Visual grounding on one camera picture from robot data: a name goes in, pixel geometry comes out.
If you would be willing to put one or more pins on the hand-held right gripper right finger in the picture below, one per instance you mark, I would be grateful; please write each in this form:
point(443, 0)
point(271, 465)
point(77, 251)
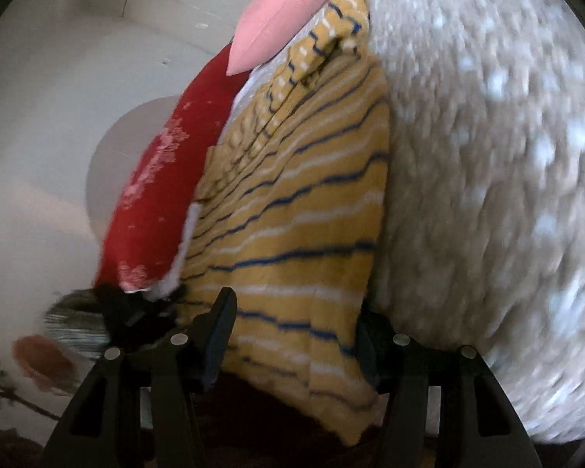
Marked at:
point(370, 351)

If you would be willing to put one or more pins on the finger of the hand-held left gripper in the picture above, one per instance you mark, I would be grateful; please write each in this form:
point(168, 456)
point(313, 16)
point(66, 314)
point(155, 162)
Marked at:
point(136, 314)

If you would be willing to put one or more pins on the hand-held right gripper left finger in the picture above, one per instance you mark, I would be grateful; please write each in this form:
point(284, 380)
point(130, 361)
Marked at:
point(213, 346)

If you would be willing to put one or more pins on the yellow striped knit sweater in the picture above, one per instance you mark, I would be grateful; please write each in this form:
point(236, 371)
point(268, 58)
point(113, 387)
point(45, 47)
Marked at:
point(292, 234)

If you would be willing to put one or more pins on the red patterned pillow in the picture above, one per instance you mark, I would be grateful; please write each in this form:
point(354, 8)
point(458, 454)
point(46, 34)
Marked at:
point(165, 190)

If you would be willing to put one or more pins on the grey rounded headboard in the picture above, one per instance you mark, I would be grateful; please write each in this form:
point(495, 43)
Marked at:
point(119, 156)

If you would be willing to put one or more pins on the bed with beige quilt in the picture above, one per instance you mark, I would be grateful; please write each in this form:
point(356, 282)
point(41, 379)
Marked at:
point(477, 165)

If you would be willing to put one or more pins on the white glossy wardrobe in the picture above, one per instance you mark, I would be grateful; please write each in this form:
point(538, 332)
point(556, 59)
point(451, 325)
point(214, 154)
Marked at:
point(175, 5)

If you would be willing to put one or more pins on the pink pillow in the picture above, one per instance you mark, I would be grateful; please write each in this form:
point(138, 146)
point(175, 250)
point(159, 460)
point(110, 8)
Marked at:
point(278, 19)

